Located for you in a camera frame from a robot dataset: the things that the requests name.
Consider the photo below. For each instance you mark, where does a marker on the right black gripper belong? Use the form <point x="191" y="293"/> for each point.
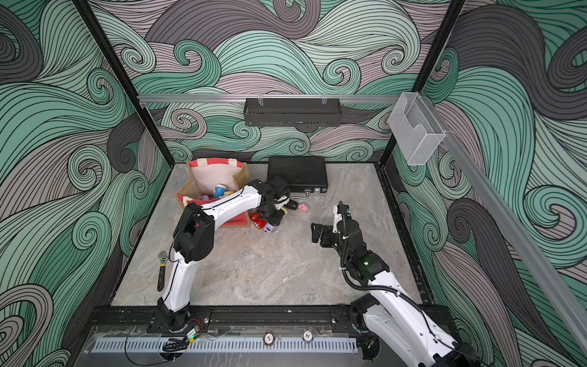
<point x="326" y="241"/>

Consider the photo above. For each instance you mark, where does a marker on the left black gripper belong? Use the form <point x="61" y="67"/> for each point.
<point x="277" y="220"/>

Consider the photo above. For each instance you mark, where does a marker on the red flashlight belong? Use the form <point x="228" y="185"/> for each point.
<point x="258" y="221"/>

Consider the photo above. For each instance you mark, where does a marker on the red jute tote bag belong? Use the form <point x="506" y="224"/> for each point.
<point x="206" y="173"/>

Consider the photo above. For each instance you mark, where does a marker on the small blue object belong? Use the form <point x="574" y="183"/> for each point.
<point x="219" y="191"/>

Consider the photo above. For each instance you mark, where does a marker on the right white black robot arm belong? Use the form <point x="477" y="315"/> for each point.
<point x="386" y="310"/>

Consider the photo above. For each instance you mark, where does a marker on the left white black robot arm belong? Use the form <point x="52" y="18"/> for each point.
<point x="193" y="240"/>

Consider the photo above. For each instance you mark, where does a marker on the black microphone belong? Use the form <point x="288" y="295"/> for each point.
<point x="292" y="204"/>

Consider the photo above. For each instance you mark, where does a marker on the black hard case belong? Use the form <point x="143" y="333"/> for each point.
<point x="300" y="173"/>

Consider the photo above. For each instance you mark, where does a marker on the black tool on table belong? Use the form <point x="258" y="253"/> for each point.
<point x="163" y="259"/>

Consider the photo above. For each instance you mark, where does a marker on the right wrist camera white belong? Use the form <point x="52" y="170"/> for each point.
<point x="341" y="214"/>

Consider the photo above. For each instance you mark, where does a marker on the black wall shelf tray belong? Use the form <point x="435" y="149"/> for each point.
<point x="294" y="112"/>

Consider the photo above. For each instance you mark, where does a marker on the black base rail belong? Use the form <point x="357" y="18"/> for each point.
<point x="337" y="318"/>

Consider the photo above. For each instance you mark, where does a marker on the clear plastic wall bin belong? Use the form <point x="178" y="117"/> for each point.
<point x="416" y="125"/>

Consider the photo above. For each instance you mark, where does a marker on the white slotted cable duct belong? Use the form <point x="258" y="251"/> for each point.
<point x="229" y="345"/>

